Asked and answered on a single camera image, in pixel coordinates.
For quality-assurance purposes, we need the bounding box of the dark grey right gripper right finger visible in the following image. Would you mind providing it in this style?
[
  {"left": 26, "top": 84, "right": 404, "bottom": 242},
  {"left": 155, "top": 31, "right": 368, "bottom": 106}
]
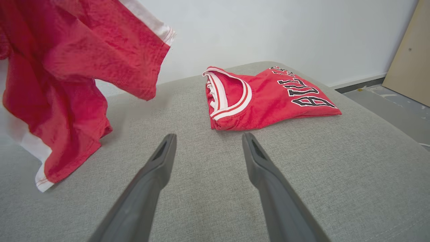
[{"left": 242, "top": 132, "right": 332, "bottom": 242}]

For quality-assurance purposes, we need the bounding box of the red shirt with black lettering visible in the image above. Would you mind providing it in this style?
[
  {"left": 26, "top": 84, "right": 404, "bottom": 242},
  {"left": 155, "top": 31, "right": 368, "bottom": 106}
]
[{"left": 202, "top": 66, "right": 342, "bottom": 131}]

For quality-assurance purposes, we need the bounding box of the beige wooden board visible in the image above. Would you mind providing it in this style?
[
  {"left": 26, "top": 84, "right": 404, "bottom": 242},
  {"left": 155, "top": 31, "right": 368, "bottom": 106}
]
[{"left": 382, "top": 0, "right": 430, "bottom": 107}]

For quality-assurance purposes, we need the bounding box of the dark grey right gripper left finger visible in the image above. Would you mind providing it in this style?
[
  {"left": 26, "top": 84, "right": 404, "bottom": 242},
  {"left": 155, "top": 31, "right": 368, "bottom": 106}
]
[{"left": 88, "top": 133, "right": 177, "bottom": 242}]

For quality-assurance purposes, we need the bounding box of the red shirt with white trim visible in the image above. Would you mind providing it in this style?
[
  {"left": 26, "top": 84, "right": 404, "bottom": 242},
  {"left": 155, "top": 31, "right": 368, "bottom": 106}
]
[{"left": 0, "top": 0, "right": 177, "bottom": 193}]

